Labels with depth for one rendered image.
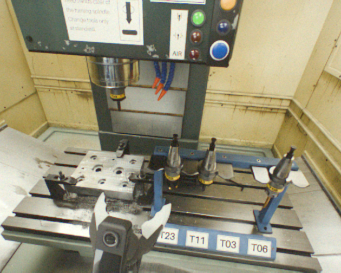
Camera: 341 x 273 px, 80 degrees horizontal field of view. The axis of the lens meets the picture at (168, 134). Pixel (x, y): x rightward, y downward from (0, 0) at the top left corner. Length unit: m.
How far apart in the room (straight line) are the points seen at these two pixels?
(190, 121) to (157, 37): 0.89
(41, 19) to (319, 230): 1.26
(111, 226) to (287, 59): 1.49
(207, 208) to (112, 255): 0.66
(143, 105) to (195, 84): 0.32
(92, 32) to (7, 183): 1.18
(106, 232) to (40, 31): 0.42
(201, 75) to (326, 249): 0.98
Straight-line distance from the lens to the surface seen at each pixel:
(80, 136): 1.99
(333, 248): 1.19
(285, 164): 0.68
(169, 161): 0.63
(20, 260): 1.30
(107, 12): 0.46
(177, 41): 0.44
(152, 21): 0.44
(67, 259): 1.09
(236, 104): 1.65
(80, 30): 0.49
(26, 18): 0.55
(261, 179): 0.68
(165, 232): 0.82
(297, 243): 1.01
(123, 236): 0.33
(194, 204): 0.96
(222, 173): 0.66
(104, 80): 0.65
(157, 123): 1.27
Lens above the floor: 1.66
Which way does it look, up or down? 34 degrees down
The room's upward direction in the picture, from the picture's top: 3 degrees clockwise
